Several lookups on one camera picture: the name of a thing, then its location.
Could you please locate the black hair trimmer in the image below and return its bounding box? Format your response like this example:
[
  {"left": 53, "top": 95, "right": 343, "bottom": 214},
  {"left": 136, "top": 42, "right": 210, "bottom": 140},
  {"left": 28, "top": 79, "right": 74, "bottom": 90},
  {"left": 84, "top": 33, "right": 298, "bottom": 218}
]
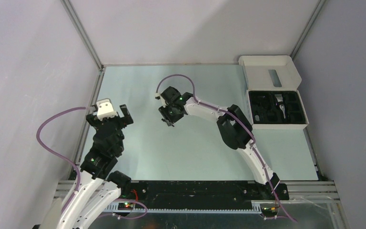
[{"left": 275, "top": 94, "right": 286, "bottom": 119}]

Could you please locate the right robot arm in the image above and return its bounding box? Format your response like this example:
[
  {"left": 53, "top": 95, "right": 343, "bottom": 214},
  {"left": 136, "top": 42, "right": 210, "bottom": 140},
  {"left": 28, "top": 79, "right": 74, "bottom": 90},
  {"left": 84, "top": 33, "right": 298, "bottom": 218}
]
[{"left": 155, "top": 91, "right": 289, "bottom": 201}]

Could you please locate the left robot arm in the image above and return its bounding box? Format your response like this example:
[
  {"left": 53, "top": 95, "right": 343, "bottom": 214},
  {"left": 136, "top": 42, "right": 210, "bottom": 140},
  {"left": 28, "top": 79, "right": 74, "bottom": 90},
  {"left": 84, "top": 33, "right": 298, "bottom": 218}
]
[{"left": 34, "top": 99, "right": 133, "bottom": 229}]

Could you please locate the white box with black tray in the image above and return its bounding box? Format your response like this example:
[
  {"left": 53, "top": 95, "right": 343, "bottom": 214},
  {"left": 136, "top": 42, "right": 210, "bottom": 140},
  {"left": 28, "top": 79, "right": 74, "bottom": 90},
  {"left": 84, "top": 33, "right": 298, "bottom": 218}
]
[{"left": 238, "top": 55, "right": 309, "bottom": 130}]

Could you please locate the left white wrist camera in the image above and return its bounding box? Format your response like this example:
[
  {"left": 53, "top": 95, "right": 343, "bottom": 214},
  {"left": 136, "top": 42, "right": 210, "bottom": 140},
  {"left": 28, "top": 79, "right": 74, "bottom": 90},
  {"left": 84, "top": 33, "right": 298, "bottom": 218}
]
[{"left": 93, "top": 98, "right": 118, "bottom": 121}]

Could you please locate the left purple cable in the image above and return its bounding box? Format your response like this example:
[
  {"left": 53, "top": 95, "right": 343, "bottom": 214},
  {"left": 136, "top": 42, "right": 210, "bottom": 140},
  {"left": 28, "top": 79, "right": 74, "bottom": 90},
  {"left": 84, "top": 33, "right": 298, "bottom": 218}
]
[{"left": 36, "top": 106, "right": 94, "bottom": 212}]

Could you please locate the aluminium frame front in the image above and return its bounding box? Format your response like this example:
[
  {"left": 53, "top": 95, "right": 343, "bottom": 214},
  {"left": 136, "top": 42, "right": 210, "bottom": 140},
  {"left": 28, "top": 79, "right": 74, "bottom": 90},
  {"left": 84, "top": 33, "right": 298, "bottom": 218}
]
[{"left": 55, "top": 180, "right": 342, "bottom": 229}]

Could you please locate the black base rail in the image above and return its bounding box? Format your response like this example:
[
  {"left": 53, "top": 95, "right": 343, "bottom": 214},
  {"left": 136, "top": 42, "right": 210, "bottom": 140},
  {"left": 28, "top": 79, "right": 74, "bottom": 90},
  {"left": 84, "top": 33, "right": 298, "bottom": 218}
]
[{"left": 120, "top": 180, "right": 275, "bottom": 210}]

